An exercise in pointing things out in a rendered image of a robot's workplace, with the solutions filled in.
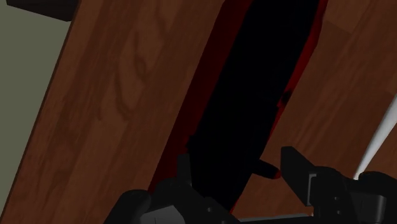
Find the white slender rod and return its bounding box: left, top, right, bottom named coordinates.
left=352, top=93, right=397, bottom=181

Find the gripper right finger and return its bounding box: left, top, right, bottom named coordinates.
left=280, top=146, right=397, bottom=224

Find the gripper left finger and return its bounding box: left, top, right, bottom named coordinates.
left=104, top=153, right=193, bottom=224

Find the brown wooden table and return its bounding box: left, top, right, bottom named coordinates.
left=0, top=0, right=397, bottom=224

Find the red and black flat object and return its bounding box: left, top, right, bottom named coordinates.
left=148, top=0, right=330, bottom=216

